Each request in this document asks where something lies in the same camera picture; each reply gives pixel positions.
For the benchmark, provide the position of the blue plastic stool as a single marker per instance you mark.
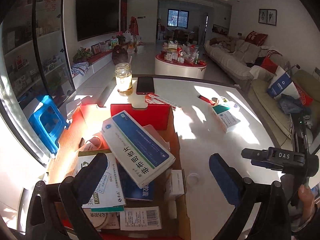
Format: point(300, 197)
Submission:
point(48, 122)

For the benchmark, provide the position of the dark red bag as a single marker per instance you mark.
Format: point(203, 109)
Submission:
point(119, 55)

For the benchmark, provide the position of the red white ointment box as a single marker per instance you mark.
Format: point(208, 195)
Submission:
point(152, 98)

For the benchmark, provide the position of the white blue shopping bag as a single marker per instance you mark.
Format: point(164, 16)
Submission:
point(282, 84)

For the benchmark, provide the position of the operator right hand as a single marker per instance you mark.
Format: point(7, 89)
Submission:
point(307, 198)

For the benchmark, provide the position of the red cardboard fruit box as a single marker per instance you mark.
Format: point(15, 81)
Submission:
point(84, 134)

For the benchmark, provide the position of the white green medicine box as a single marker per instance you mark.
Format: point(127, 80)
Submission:
point(112, 209)

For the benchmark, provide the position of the blue denim clothes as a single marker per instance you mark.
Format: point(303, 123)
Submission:
point(290, 105)

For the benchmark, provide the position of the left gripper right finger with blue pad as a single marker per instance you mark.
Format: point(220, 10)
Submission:
point(228, 179)

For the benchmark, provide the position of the black wall television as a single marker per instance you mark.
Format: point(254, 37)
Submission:
point(96, 17)

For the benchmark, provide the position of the dark red smartphone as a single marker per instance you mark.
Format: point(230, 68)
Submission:
point(145, 85)

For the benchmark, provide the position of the red lighter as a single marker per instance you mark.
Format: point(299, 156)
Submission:
point(211, 102)

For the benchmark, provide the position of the white blue-green medicine box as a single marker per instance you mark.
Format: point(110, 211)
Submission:
point(137, 151)

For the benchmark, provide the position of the round red-top coffee table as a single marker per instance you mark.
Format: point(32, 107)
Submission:
point(180, 60)

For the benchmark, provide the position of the red cushion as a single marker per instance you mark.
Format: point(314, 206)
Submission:
point(255, 38)

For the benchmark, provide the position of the glass jar yellow label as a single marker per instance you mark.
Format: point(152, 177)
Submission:
point(123, 75)

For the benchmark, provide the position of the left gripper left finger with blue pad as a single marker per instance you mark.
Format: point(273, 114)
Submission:
point(88, 178)

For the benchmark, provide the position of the small clear tape roll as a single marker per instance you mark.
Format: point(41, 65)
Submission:
point(193, 179)

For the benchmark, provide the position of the small white barcode box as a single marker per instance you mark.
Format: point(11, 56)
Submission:
point(174, 187)

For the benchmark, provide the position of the blue banded medicine box bundle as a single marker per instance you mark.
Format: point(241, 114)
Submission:
point(130, 189)

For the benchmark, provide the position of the white repaglinide medicine box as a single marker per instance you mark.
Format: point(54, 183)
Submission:
point(109, 191)

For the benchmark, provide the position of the narrow white barcode box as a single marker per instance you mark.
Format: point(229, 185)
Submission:
point(140, 219)

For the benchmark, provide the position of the teal white medicine box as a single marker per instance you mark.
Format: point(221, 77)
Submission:
point(225, 118)

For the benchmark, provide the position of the white covered long sofa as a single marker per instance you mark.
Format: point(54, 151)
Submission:
point(244, 61)

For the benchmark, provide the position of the potted green plant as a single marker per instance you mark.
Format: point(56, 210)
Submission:
point(82, 55)

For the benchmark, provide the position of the large tape roll red print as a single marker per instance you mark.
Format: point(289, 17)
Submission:
point(98, 219)

